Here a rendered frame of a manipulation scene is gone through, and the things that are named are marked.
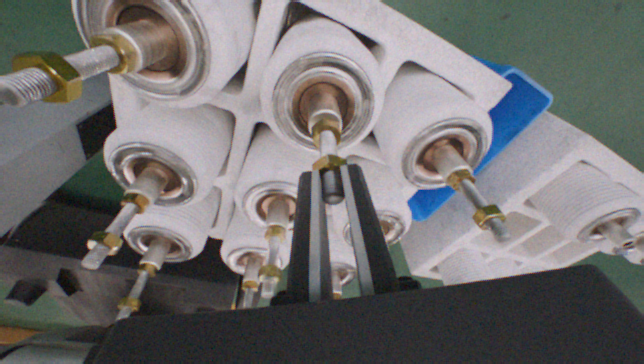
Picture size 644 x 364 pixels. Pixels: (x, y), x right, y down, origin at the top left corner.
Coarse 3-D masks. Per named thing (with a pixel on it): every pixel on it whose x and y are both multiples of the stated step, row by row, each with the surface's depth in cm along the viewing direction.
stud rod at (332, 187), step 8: (320, 136) 13; (328, 136) 13; (320, 144) 12; (328, 144) 12; (320, 152) 12; (328, 152) 11; (336, 152) 12; (328, 176) 10; (336, 176) 10; (328, 184) 10; (336, 184) 10; (328, 192) 9; (336, 192) 9; (328, 200) 10; (336, 200) 10
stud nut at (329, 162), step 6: (324, 156) 11; (330, 156) 10; (336, 156) 11; (318, 162) 11; (324, 162) 10; (330, 162) 10; (336, 162) 10; (342, 162) 10; (312, 168) 11; (318, 168) 10; (324, 168) 10; (330, 168) 10; (336, 168) 10
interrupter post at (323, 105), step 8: (320, 96) 16; (328, 96) 16; (312, 104) 15; (320, 104) 15; (328, 104) 15; (336, 104) 16; (312, 112) 14; (320, 112) 14; (328, 112) 14; (336, 112) 14; (312, 120) 14; (336, 120) 14
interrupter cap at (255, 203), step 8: (256, 184) 22; (264, 184) 21; (272, 184) 21; (280, 184) 21; (288, 184) 21; (248, 192) 22; (256, 192) 22; (264, 192) 22; (272, 192) 22; (280, 192) 22; (288, 192) 22; (296, 192) 22; (248, 200) 23; (256, 200) 23; (264, 200) 23; (272, 200) 23; (288, 200) 23; (248, 208) 23; (256, 208) 23; (264, 208) 24; (248, 216) 24; (256, 216) 24; (264, 216) 24; (256, 224) 25; (264, 224) 25; (288, 224) 25
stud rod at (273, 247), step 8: (272, 240) 20; (272, 248) 20; (272, 256) 19; (272, 264) 19; (264, 280) 18; (272, 280) 18; (264, 288) 17; (272, 288) 17; (264, 296) 17; (272, 296) 17
